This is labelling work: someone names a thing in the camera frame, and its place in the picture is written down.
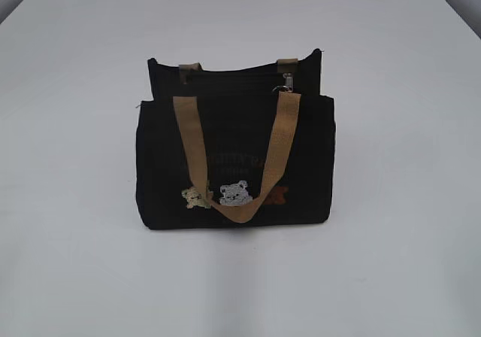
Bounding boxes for black canvas tote bag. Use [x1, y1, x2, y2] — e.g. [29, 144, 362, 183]
[135, 50, 336, 230]

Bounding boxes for silver zipper pull ring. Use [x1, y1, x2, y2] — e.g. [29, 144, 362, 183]
[269, 72, 295, 94]

